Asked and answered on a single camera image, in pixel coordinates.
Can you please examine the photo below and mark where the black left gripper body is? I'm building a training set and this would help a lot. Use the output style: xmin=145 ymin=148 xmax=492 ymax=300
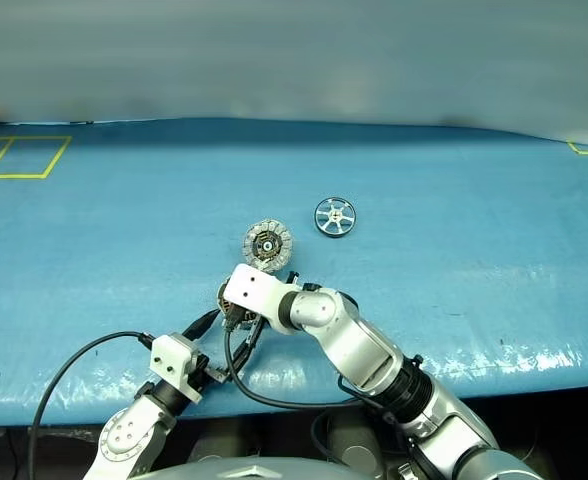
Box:
xmin=186 ymin=352 xmax=240 ymax=395

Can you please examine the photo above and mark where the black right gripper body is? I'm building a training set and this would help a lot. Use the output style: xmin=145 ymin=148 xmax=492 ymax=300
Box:
xmin=219 ymin=301 xmax=259 ymax=332

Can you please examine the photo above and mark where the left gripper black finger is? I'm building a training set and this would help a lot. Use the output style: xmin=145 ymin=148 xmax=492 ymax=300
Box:
xmin=181 ymin=308 xmax=221 ymax=342
xmin=230 ymin=321 xmax=264 ymax=373

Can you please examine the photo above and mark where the silver toothed gear carrier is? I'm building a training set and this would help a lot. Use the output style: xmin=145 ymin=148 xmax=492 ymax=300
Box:
xmin=242 ymin=218 xmax=294 ymax=274

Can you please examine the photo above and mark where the silver spoked wheel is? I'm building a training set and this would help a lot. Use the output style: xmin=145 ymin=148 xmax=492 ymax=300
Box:
xmin=313 ymin=196 xmax=358 ymax=239

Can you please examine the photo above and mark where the dark rounded shape under table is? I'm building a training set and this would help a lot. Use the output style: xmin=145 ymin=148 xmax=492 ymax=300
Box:
xmin=318 ymin=414 xmax=390 ymax=476
xmin=188 ymin=429 xmax=250 ymax=464

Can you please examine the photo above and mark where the grey robot torso with logo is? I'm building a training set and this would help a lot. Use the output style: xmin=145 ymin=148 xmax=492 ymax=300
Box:
xmin=138 ymin=462 xmax=355 ymax=480

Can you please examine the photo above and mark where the blue plastic table cover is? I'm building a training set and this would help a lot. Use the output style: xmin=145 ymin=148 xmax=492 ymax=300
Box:
xmin=0 ymin=117 xmax=588 ymax=427

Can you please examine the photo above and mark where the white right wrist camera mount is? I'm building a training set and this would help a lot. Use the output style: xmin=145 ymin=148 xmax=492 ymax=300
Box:
xmin=223 ymin=263 xmax=296 ymax=336

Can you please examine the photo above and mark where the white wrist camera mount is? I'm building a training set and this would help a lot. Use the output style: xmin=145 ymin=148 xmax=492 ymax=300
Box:
xmin=223 ymin=263 xmax=296 ymax=336
xmin=149 ymin=333 xmax=210 ymax=404

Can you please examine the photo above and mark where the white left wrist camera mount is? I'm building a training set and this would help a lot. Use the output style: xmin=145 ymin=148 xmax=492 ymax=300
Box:
xmin=149 ymin=333 xmax=210 ymax=404

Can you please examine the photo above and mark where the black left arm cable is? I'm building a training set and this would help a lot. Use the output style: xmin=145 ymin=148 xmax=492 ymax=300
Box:
xmin=26 ymin=329 xmax=156 ymax=480

